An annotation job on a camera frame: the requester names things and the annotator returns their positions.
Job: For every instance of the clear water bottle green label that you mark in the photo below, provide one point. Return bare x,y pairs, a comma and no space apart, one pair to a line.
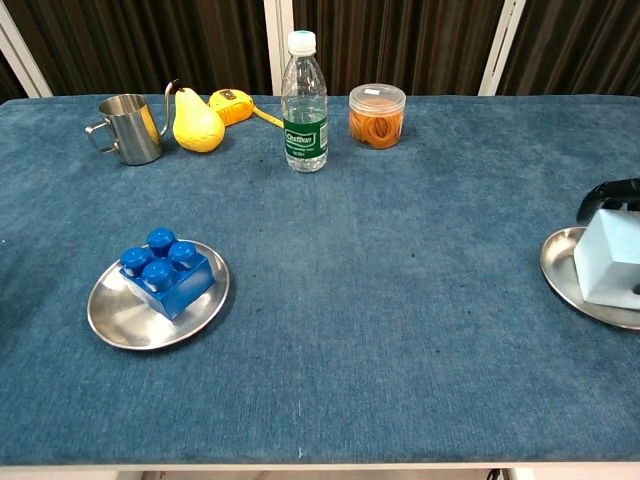
305,100

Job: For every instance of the light blue cube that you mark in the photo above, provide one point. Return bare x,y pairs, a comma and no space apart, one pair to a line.
607,270

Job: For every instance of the dark pleated curtain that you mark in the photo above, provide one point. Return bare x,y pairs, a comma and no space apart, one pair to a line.
150,40

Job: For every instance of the round steel plate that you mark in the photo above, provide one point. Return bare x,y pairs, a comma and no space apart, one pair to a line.
560,255
115,320

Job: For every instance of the yellow tape measure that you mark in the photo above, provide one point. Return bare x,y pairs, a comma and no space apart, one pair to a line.
231,107

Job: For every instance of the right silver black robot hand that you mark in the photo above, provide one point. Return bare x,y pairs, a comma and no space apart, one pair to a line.
617,192

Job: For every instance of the blue building block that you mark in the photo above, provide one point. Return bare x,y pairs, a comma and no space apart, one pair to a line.
180,290

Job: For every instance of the yellow pear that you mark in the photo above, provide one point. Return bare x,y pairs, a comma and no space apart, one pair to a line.
197,127

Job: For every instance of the clear jar of rubber bands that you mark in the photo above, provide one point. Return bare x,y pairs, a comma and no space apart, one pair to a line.
377,125

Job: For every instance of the blue table cloth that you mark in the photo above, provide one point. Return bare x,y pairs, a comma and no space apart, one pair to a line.
350,300

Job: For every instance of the steel gooseneck pitcher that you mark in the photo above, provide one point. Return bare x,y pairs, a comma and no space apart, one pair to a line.
131,135

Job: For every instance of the white frame post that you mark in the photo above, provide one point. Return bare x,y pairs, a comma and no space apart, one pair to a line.
500,50
277,45
22,55

